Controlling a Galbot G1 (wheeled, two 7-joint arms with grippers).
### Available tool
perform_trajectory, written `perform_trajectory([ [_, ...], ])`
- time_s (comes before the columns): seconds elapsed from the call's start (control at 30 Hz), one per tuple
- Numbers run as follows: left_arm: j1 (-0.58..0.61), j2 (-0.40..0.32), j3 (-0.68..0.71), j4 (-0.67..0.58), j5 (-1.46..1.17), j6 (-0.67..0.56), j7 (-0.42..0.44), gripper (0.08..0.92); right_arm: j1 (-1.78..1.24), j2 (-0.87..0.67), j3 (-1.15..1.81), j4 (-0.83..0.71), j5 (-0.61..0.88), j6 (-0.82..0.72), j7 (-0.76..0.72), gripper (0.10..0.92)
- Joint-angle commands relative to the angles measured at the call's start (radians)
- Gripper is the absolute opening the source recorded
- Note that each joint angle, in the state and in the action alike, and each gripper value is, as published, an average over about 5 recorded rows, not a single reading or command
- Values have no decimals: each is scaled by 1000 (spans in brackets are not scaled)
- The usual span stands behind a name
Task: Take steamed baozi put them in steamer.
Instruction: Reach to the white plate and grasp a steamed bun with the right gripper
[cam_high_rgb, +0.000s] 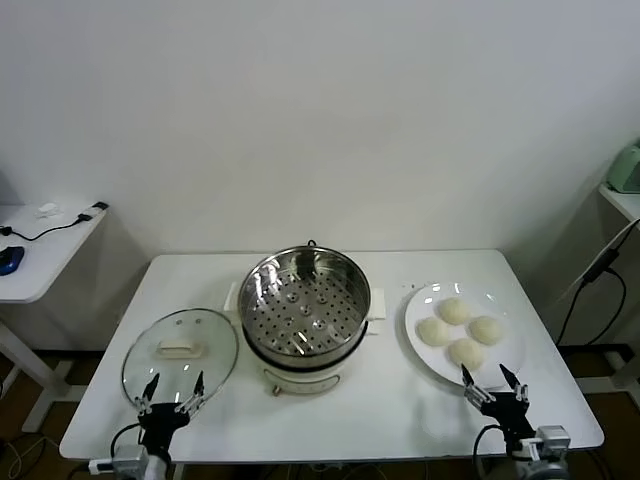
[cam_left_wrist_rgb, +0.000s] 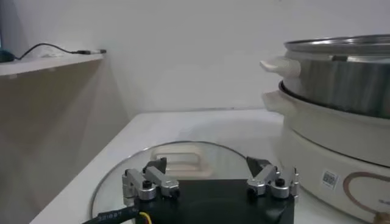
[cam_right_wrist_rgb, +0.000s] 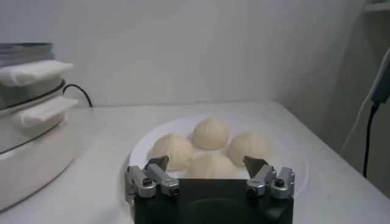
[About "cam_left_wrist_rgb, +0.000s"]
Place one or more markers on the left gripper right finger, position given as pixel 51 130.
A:
pixel 268 176

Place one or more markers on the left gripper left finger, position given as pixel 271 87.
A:
pixel 143 182

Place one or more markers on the round glass pot lid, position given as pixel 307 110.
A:
pixel 189 152

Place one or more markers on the perforated steel steamer basket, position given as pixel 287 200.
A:
pixel 341 82

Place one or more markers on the cream electric cooker pot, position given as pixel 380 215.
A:
pixel 320 134

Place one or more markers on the white side desk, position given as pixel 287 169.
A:
pixel 45 62

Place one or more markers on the blue computer mouse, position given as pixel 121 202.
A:
pixel 5 56

